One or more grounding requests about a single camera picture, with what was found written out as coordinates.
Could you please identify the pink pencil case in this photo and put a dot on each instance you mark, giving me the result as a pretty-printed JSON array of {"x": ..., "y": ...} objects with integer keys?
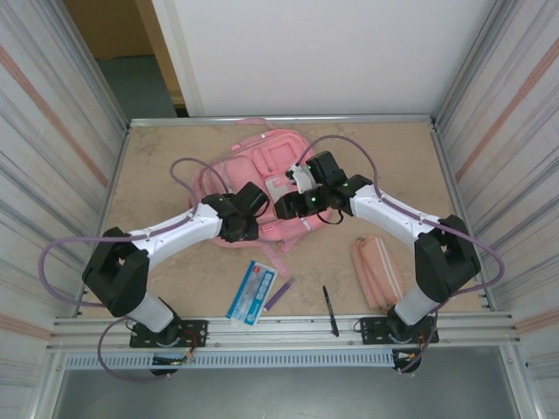
[{"x": 377, "y": 270}]

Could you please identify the aluminium side frame rail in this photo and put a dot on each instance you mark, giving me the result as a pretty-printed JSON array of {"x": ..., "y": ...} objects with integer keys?
[
  {"x": 458, "y": 205},
  {"x": 109, "y": 196}
]

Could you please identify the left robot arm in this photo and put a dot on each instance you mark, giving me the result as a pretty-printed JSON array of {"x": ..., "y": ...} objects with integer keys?
[{"x": 118, "y": 270}]

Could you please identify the pink student backpack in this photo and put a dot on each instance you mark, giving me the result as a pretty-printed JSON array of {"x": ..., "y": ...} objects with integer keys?
[{"x": 244, "y": 174}]

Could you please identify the black pen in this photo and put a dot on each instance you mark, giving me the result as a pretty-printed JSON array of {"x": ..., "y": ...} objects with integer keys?
[{"x": 330, "y": 310}]

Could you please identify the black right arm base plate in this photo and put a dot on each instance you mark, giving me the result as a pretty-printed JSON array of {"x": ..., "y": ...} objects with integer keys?
[{"x": 371, "y": 331}]

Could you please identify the wide aluminium frame rail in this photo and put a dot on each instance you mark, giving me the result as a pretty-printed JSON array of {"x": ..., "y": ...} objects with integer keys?
[{"x": 271, "y": 331}]

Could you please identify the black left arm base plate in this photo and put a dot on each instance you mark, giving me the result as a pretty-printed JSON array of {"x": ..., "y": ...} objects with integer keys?
[{"x": 196, "y": 334}]

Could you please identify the purple pen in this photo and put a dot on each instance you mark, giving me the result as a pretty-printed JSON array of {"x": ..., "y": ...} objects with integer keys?
[{"x": 279, "y": 294}]

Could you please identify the thin aluminium frame rail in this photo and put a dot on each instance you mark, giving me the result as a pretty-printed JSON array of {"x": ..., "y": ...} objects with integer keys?
[{"x": 349, "y": 120}]

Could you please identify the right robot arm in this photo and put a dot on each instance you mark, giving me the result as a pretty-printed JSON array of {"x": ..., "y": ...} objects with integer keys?
[{"x": 445, "y": 262}]

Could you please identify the blue and white card pack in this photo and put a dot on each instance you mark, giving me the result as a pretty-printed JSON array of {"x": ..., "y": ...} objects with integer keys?
[{"x": 253, "y": 292}]

